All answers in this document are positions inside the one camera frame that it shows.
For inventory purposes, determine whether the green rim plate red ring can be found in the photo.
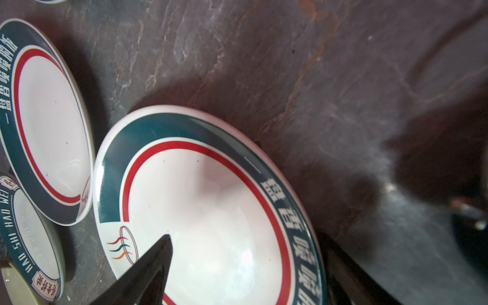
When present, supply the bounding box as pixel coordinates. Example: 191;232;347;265
0;18;96;227

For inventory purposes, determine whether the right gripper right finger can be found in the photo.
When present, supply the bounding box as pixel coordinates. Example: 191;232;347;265
316;231;399;304

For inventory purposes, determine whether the green rim plate steam logo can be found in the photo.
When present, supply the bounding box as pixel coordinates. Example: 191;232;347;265
92;105;327;304

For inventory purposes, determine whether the white plate green HAO SHI rim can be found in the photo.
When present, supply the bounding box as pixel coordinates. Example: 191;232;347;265
1;174;66;302

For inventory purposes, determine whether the cream plate upper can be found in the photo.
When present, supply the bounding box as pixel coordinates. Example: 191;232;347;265
1;264;49;305

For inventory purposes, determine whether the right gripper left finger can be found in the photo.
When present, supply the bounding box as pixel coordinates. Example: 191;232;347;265
92;235;173;304

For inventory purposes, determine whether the white plate flower outline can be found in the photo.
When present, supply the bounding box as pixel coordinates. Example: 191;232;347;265
35;0;70;5

